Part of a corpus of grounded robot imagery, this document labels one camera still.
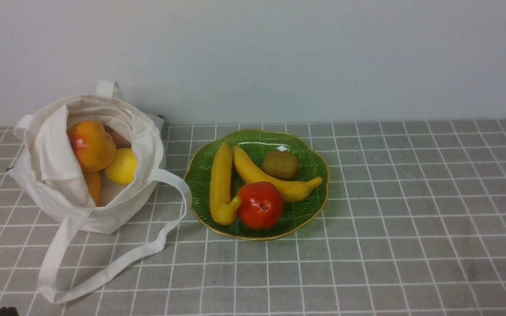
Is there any orange red peach fruit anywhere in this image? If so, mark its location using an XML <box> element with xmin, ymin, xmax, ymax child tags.
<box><xmin>67</xmin><ymin>121</ymin><xmax>117</xmax><ymax>174</ymax></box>

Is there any pale peach fruit in bag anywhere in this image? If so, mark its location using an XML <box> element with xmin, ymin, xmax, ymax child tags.
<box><xmin>104</xmin><ymin>126</ymin><xmax>132</xmax><ymax>149</ymax></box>

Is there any small orange fruit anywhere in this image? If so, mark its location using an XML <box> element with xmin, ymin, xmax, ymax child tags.
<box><xmin>84</xmin><ymin>171</ymin><xmax>102</xmax><ymax>207</ymax></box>

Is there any white cloth tote bag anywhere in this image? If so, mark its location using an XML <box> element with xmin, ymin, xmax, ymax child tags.
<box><xmin>8</xmin><ymin>80</ymin><xmax>192</xmax><ymax>304</ymax></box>

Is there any brown kiwi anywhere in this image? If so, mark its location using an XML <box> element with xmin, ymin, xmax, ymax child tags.
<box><xmin>262</xmin><ymin>151</ymin><xmax>300</xmax><ymax>181</ymax></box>

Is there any red tomato on plate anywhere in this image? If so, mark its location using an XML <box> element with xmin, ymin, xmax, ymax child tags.
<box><xmin>237</xmin><ymin>181</ymin><xmax>285</xmax><ymax>230</ymax></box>

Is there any right yellow banana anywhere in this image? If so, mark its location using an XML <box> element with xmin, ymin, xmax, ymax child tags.
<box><xmin>231</xmin><ymin>146</ymin><xmax>323</xmax><ymax>203</ymax></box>

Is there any yellow banana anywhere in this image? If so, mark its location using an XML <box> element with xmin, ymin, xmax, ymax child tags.
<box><xmin>210</xmin><ymin>142</ymin><xmax>242</xmax><ymax>226</ymax></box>
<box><xmin>231</xmin><ymin>146</ymin><xmax>323</xmax><ymax>203</ymax></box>

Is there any left yellow banana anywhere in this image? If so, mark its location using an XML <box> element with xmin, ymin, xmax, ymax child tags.
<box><xmin>210</xmin><ymin>142</ymin><xmax>242</xmax><ymax>226</ymax></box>

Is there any green glass plate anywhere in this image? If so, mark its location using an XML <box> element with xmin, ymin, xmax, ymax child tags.
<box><xmin>184</xmin><ymin>129</ymin><xmax>329</xmax><ymax>241</ymax></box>

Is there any yellow lemon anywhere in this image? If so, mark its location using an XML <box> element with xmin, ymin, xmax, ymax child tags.
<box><xmin>104</xmin><ymin>148</ymin><xmax>138</xmax><ymax>186</ymax></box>

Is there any dark object at bottom edge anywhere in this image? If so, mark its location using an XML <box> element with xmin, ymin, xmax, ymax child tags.
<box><xmin>0</xmin><ymin>306</ymin><xmax>19</xmax><ymax>316</ymax></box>

